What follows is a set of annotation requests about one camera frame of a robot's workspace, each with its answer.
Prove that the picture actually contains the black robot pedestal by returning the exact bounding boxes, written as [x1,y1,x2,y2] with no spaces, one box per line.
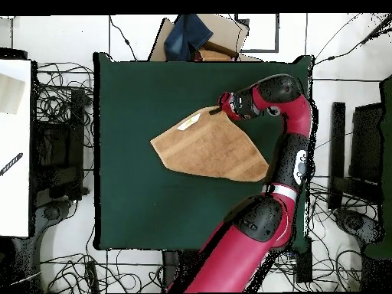
[161,249,204,292]

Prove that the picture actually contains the narrow black post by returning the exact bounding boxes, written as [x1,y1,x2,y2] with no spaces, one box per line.
[327,101,346,211]

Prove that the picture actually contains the tan towel in box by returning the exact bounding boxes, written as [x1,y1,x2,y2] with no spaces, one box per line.
[198,48,234,62]

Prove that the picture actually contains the black round caster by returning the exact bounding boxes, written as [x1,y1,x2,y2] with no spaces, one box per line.
[42,203,64,221]

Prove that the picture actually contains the wide black stand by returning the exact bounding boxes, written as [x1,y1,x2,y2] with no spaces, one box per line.
[348,102,385,203]

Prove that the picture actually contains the small black box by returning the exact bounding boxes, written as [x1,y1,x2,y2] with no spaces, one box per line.
[295,237,313,283]

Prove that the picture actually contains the dark green table cloth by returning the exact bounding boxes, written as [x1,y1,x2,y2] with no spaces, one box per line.
[93,51,315,253]

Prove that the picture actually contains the black ridged tool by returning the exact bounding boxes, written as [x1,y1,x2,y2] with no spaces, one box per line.
[0,152,24,177]

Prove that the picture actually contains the black equipment rack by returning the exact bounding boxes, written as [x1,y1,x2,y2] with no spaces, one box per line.
[31,88,87,201]

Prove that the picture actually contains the black looped cables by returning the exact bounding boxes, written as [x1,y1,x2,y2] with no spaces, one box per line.
[35,61,94,123]

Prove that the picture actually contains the tan terry towel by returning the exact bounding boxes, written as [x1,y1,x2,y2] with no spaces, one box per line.
[149,106,270,183]

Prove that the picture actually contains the black rectangular floor frame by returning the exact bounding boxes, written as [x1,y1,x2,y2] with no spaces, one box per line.
[234,13,280,54]

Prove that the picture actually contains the white desk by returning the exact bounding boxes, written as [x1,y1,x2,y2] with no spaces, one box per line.
[0,58,32,237]

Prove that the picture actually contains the blue jeans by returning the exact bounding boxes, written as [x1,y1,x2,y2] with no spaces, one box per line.
[163,13,214,62]

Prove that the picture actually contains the beige block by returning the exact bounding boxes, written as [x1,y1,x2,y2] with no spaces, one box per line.
[0,73,26,116]

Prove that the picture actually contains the black cable tangle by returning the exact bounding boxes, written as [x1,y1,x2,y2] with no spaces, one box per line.
[263,175,381,293]

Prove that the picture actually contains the cardboard box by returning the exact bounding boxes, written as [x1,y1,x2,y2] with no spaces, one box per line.
[148,13,263,62]

